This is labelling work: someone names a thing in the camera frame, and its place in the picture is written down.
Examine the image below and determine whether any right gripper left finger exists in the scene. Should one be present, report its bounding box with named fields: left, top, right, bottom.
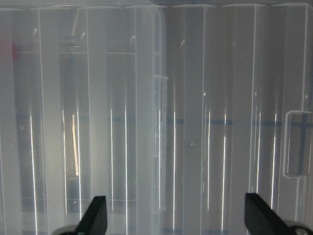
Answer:
left=74, top=196, right=108, bottom=235

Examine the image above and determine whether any clear plastic storage box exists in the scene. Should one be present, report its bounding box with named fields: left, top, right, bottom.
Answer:
left=0, top=0, right=167, bottom=235

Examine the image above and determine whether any clear plastic box lid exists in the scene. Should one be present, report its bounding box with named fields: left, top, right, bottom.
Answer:
left=0, top=0, right=313, bottom=235

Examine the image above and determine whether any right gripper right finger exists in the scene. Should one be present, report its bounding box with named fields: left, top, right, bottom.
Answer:
left=245, top=193, right=300, bottom=235

